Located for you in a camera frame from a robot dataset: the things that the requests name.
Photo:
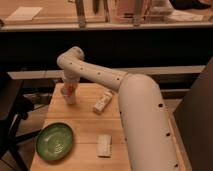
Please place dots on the white ceramic cup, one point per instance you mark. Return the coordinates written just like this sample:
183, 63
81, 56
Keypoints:
104, 145

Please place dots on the white paper sheet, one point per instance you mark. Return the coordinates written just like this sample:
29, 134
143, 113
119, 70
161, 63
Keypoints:
24, 13

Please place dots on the cream rectangular box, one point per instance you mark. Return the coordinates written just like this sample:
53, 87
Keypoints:
102, 103

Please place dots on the dark panel at right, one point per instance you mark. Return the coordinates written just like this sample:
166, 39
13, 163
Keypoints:
194, 118

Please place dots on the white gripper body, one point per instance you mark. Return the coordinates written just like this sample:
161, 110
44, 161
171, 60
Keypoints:
68, 91

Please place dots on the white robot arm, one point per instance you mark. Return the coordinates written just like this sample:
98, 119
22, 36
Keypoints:
144, 117

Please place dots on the black office chair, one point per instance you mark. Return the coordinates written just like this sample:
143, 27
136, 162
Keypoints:
14, 107

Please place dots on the green glass plate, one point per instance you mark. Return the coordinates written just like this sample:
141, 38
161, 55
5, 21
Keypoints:
55, 141

